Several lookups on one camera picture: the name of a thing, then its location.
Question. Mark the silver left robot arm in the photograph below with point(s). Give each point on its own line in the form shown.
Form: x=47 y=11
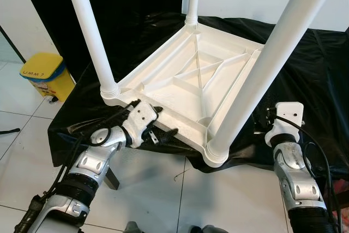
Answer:
x=90 y=162

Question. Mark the black plastic table cover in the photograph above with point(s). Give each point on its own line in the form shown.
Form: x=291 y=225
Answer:
x=316 y=80

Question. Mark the grey left robot foot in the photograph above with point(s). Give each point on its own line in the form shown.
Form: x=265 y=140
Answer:
x=132 y=228

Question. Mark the grey robot foot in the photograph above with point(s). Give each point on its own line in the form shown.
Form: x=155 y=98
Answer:
x=208 y=229
x=132 y=228

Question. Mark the grey right robot foot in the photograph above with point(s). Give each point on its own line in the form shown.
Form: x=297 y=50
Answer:
x=208 y=229

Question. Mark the yellow bin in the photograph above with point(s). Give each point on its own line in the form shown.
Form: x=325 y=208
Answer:
x=49 y=75

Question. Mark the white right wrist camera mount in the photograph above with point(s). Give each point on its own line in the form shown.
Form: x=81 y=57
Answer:
x=289 y=114

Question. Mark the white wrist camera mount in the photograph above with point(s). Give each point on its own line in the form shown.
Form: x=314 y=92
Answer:
x=139 y=118
x=289 y=114

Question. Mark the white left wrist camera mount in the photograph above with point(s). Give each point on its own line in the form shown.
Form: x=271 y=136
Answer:
x=139 y=118

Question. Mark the black glass door frame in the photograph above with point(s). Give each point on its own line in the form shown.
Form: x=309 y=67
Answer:
x=12 y=43

